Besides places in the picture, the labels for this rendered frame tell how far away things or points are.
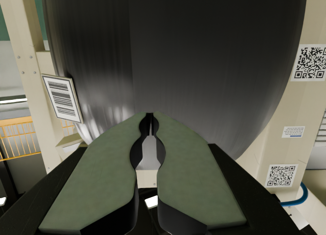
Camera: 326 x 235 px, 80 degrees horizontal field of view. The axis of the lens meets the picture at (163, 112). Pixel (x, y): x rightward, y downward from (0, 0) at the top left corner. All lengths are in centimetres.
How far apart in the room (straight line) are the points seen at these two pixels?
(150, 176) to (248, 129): 65
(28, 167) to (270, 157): 1097
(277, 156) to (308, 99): 15
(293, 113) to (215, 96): 34
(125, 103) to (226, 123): 12
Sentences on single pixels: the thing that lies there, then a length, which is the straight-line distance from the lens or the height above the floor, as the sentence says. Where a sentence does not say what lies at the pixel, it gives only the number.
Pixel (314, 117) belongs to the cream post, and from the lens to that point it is 57.
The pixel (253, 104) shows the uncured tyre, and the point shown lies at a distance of 25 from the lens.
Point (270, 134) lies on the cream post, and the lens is 54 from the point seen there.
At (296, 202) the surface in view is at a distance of 67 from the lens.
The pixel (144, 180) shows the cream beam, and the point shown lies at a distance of 88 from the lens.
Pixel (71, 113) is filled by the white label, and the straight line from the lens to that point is 26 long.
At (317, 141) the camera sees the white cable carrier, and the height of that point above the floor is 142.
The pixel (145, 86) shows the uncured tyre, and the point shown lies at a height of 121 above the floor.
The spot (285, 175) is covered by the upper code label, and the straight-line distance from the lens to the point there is 63.
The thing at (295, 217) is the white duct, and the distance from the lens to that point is 132.
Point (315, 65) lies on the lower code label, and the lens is 53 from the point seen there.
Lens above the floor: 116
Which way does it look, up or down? 22 degrees up
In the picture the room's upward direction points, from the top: 180 degrees clockwise
